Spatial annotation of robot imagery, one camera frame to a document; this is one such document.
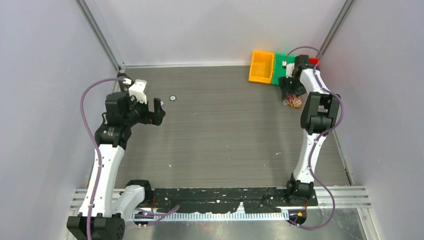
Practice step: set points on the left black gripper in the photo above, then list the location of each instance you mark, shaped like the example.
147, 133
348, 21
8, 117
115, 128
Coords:
150, 117

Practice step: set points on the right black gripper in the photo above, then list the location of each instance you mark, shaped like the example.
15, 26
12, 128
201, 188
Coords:
283, 81

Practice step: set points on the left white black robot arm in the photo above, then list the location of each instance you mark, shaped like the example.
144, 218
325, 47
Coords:
100, 217

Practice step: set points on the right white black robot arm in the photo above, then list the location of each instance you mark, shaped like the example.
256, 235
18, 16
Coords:
318, 117

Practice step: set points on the green plastic bin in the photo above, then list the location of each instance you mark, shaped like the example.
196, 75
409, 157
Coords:
278, 70

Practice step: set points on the red plastic bin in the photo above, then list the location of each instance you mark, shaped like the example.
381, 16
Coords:
313, 61

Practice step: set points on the yellow plastic bin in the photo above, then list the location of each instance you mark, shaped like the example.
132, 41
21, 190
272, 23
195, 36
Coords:
261, 67

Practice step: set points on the black wedge stand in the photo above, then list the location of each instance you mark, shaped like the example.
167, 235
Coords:
126, 83

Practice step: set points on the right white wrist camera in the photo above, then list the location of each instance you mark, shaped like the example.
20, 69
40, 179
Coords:
289, 68

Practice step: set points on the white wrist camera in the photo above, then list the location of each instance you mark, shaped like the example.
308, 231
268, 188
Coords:
289, 68
137, 91

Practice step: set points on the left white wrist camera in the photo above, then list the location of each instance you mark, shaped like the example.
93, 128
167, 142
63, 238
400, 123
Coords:
137, 91

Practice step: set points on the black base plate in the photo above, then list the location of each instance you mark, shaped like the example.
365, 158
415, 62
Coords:
222, 200

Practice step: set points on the aluminium frame rail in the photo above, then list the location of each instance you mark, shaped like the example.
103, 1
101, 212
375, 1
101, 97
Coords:
344, 197

